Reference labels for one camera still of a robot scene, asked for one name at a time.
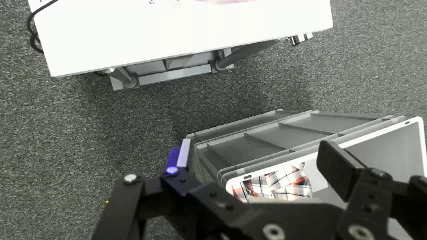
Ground grey plastic container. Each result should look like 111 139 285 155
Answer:
179 108 427 207

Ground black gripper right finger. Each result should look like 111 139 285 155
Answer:
316 139 427 224

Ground grey metal table frame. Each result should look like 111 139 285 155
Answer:
107 32 315 92

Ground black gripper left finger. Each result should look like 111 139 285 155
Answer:
91 172 244 240

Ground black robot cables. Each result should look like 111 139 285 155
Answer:
25 0 60 56

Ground white robot table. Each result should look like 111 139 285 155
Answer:
26 0 335 79

